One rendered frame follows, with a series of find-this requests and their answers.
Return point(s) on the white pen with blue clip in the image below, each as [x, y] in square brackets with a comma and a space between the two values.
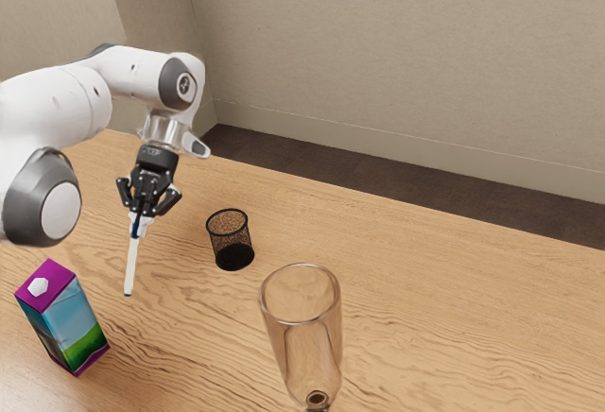
[132, 254]

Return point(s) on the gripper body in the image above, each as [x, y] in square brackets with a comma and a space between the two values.
[153, 164]

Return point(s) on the clear champagne flute glass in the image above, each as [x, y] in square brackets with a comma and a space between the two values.
[303, 336]

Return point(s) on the black mesh pen holder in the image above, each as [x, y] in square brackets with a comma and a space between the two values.
[229, 238]

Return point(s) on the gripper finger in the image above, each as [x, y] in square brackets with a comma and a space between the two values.
[166, 200]
[124, 191]

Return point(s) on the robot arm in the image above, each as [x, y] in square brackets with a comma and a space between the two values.
[57, 105]

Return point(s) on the purple-topped drink carton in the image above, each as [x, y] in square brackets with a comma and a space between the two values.
[59, 320]

